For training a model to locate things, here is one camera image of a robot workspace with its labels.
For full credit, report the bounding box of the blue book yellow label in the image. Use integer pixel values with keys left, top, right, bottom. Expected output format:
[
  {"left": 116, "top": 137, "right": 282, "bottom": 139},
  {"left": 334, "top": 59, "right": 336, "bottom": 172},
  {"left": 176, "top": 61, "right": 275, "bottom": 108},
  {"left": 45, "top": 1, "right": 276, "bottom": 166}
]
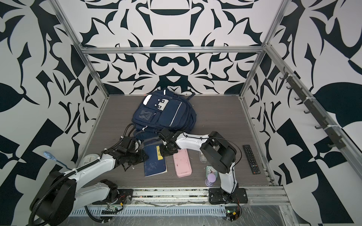
[{"left": 144, "top": 145, "right": 167, "bottom": 177}]

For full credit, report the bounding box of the navy blue school backpack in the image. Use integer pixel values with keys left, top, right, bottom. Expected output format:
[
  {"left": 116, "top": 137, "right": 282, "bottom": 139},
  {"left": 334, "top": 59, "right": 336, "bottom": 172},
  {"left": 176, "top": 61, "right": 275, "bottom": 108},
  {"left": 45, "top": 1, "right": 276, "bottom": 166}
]
[{"left": 132, "top": 89, "right": 197, "bottom": 141}]

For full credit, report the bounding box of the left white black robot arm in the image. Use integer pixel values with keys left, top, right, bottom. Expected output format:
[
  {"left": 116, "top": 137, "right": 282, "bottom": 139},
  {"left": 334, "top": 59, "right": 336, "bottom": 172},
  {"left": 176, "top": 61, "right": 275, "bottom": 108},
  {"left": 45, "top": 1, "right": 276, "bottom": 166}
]
[{"left": 28, "top": 137, "right": 149, "bottom": 226}]

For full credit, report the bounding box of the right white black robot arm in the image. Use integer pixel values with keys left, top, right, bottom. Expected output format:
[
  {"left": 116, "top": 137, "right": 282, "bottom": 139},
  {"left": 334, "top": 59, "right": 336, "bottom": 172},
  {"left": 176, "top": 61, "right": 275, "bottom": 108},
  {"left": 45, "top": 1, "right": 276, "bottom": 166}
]
[{"left": 158, "top": 129, "right": 238, "bottom": 198}]

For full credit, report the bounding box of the pink pencil case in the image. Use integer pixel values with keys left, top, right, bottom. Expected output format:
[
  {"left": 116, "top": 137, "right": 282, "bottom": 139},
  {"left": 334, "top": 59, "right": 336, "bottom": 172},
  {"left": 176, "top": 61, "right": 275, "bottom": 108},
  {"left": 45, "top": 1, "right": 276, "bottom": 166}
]
[{"left": 173, "top": 149, "right": 192, "bottom": 178}]

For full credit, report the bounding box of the round mint alarm clock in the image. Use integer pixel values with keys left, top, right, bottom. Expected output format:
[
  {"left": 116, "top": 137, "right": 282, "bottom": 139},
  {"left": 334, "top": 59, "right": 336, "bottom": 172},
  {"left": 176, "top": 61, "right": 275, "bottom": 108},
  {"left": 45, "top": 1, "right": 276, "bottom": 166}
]
[{"left": 80, "top": 153, "right": 100, "bottom": 167}]

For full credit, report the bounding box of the small green square clock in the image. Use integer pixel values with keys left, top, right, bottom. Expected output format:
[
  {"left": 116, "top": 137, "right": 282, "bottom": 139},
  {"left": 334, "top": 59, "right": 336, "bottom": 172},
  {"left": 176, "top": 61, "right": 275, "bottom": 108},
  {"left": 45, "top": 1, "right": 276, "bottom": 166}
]
[{"left": 206, "top": 165, "right": 217, "bottom": 178}]

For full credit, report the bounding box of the purple cylindrical container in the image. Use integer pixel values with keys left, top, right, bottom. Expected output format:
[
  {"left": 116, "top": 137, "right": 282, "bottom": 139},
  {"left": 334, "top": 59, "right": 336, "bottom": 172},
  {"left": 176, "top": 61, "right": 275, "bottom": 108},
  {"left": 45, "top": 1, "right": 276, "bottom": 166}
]
[{"left": 205, "top": 173, "right": 216, "bottom": 187}]

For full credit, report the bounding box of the black remote control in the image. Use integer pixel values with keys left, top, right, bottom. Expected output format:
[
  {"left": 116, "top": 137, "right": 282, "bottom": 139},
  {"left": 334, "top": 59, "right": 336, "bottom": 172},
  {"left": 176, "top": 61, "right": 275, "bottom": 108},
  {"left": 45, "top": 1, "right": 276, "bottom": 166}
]
[{"left": 243, "top": 145, "right": 261, "bottom": 175}]

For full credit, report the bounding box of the small green circuit board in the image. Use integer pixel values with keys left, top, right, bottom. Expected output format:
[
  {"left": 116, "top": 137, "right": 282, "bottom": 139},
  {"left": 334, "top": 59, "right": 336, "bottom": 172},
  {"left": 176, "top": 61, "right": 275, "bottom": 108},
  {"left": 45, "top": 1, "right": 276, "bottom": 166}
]
[{"left": 225, "top": 205, "right": 242, "bottom": 222}]

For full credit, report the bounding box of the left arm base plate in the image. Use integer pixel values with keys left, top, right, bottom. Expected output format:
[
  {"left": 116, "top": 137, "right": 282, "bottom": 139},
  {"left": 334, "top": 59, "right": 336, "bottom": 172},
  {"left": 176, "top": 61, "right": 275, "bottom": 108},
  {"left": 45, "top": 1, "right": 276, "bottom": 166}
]
[{"left": 113, "top": 189, "right": 133, "bottom": 205}]

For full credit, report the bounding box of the aluminium frame rail base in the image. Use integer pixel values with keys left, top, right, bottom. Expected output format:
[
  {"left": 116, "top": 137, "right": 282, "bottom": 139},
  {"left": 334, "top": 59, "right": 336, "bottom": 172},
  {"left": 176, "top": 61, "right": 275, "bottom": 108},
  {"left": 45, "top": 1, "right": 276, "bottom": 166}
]
[{"left": 69, "top": 186, "right": 298, "bottom": 226}]

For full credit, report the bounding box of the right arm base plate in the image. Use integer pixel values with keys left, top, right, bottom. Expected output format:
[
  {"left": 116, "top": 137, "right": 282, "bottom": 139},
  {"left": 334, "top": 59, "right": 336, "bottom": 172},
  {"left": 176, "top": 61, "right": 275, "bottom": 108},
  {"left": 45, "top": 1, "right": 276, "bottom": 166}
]
[{"left": 208, "top": 188, "right": 248, "bottom": 205}]

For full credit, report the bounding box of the left black corrugated cable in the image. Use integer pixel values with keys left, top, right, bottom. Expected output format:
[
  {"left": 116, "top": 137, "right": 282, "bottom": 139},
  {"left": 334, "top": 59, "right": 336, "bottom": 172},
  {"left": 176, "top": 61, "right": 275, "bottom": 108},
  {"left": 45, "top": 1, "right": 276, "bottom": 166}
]
[{"left": 83, "top": 204, "right": 119, "bottom": 223}]

